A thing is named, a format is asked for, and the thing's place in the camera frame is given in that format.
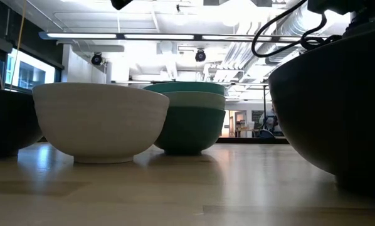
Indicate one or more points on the black bowl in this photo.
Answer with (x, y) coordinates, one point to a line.
(331, 110)
(8, 122)

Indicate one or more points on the teal bowl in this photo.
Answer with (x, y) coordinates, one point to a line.
(187, 87)
(190, 132)

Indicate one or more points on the white bowl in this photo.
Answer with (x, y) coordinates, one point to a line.
(99, 122)

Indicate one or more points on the light mint bowl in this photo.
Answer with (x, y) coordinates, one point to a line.
(197, 100)

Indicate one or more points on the long ceiling light bar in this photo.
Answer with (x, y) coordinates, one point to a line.
(81, 35)

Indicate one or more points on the dark ceiling panel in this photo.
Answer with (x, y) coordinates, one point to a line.
(261, 2)
(215, 2)

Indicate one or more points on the large dark-framed window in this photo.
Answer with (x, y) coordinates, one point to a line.
(30, 73)

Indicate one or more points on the standing person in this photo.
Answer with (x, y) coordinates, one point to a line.
(270, 117)

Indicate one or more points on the dark blue round object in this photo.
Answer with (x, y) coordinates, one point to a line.
(266, 134)

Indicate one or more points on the silver ventilation duct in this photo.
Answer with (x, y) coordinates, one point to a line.
(292, 26)

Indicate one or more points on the black hanging ceiling camera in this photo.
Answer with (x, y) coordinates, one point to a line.
(96, 58)
(200, 56)

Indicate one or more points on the black table edge rail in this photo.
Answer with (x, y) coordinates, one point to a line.
(253, 140)

